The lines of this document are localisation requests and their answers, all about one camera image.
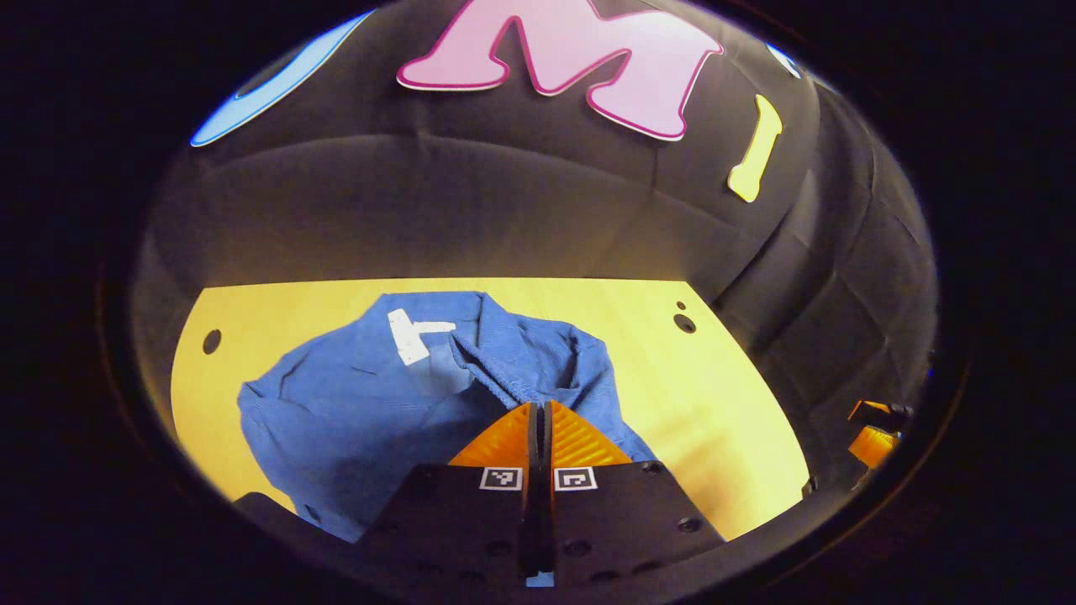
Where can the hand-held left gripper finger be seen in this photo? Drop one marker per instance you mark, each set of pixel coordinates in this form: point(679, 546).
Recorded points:
point(548, 512)
point(535, 512)

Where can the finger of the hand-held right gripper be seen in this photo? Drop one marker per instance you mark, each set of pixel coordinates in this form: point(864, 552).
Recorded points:
point(872, 445)
point(883, 410)

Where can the blue button shirt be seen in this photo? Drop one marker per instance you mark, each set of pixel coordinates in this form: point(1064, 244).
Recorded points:
point(378, 403)

